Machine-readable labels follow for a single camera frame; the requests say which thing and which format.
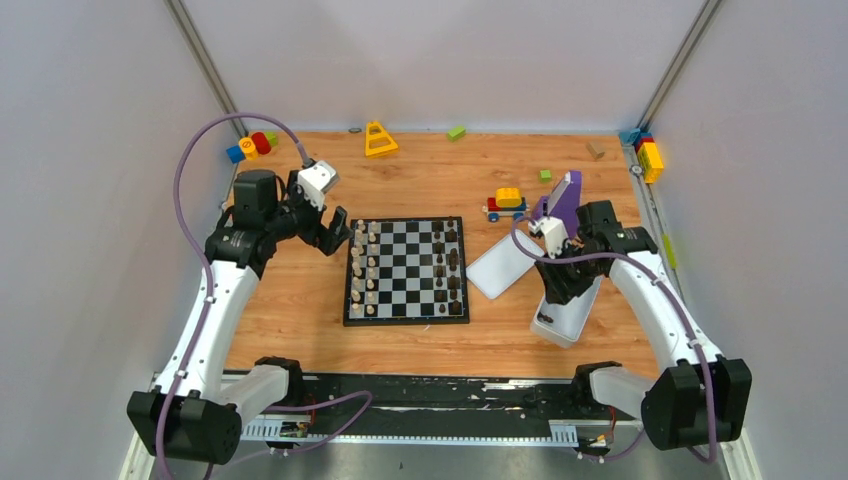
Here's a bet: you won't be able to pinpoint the blue cube block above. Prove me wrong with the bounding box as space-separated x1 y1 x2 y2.
226 145 246 164

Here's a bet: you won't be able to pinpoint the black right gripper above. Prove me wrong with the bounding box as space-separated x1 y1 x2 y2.
533 241 600 305

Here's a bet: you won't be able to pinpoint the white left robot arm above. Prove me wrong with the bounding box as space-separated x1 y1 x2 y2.
127 161 351 465

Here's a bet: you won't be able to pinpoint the yellow cylinder block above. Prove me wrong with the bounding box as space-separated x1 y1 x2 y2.
239 137 260 160

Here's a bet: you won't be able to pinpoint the red cylinder block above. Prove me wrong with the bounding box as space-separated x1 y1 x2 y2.
251 132 271 156

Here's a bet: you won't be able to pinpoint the purple toy stand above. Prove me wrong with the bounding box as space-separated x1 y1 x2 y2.
529 170 583 239

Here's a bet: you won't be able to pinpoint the toy car blue wheels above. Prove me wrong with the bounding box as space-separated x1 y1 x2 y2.
482 187 528 223

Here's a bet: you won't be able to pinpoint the yellow lego brick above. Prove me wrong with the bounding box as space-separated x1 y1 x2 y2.
636 140 664 184

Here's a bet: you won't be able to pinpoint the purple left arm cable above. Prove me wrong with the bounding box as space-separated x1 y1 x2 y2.
153 112 374 480

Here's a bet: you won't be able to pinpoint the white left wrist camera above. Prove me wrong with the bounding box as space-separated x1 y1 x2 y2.
297 160 340 211

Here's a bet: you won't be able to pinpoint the white tin box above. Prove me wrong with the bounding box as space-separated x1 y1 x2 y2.
530 277 602 349

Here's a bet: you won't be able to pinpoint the green lego brick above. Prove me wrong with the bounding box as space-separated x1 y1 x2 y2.
264 131 279 147

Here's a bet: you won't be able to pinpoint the wooden brown block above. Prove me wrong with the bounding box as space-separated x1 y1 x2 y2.
586 142 606 160

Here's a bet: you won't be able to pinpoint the yellow triangle toy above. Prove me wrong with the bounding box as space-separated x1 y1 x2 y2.
364 121 399 158

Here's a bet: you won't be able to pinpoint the black white chess board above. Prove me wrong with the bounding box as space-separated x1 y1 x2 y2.
342 216 471 327

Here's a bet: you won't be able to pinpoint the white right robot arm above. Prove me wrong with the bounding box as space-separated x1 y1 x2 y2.
529 201 752 451

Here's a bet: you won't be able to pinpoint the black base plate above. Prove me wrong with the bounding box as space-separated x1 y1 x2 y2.
295 373 631 421

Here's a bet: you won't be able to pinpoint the green block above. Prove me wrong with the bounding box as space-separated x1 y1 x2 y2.
446 125 467 142

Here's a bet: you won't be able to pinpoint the brown chess piece long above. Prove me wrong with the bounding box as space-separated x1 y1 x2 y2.
447 248 459 271

